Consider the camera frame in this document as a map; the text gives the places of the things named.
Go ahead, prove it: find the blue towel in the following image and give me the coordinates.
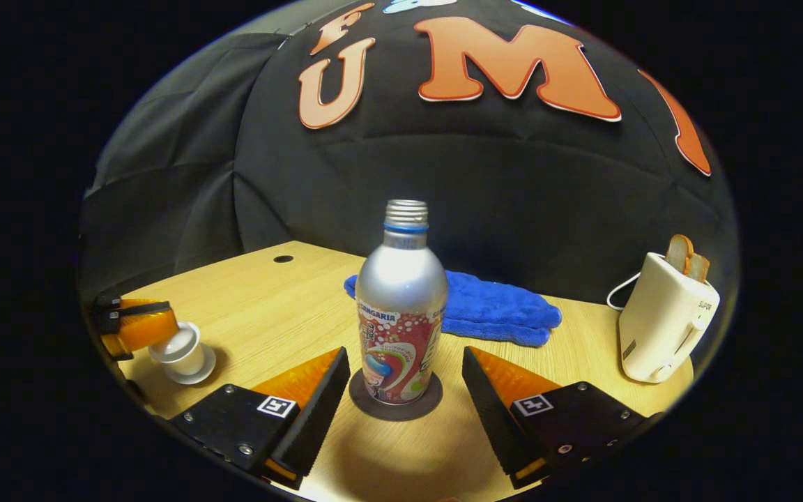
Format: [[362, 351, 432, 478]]
[[344, 271, 563, 348]]

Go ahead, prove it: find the black backdrop cloth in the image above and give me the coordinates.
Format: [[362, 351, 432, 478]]
[[81, 0, 740, 328]]

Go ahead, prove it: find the white toaster cable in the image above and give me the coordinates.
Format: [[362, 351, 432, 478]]
[[606, 271, 643, 311]]

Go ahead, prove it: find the white toaster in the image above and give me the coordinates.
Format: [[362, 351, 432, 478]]
[[618, 252, 721, 383]]

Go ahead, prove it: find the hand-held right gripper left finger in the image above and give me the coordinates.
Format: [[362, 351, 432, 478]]
[[168, 347, 351, 490]]

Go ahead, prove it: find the dark round coaster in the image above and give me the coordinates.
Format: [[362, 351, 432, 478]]
[[349, 370, 443, 422]]

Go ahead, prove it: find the silver water bottle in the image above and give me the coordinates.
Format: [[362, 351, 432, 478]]
[[355, 199, 449, 406]]

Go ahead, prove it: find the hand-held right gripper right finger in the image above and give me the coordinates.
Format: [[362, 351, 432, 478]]
[[461, 346, 660, 490]]

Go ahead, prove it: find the white saucer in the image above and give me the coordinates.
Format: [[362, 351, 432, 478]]
[[161, 343, 217, 386]]

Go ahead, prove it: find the white teacup lid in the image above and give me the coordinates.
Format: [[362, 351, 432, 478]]
[[149, 321, 200, 363]]

